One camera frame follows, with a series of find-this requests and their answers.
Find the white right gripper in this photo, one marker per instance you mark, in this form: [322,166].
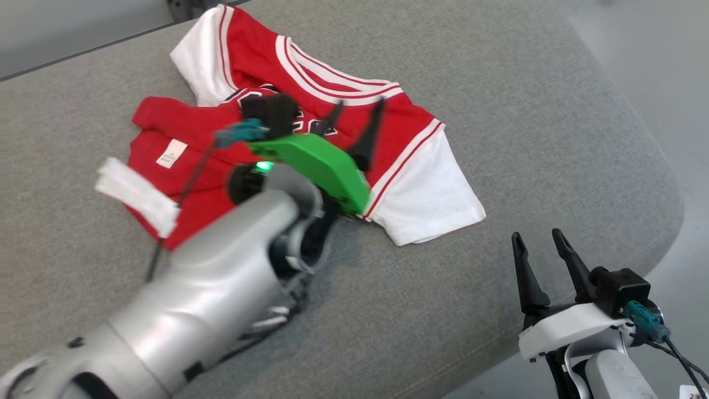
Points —
[570,330]

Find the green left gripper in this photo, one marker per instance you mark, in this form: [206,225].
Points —
[321,163]

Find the red white basketball jersey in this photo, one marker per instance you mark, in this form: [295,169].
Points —
[255,55]

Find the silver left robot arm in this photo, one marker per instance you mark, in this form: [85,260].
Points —
[205,293]

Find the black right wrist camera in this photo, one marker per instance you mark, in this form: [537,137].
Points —
[623,288]

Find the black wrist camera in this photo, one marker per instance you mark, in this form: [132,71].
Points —
[623,288]
[274,113]

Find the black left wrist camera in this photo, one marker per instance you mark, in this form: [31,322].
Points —
[274,113]

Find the teal right camera connector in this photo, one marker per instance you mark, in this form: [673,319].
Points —
[645,320]

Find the teal camera connector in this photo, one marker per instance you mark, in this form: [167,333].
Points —
[241,133]
[645,320]

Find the teal left camera connector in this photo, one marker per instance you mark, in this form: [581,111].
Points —
[241,133]

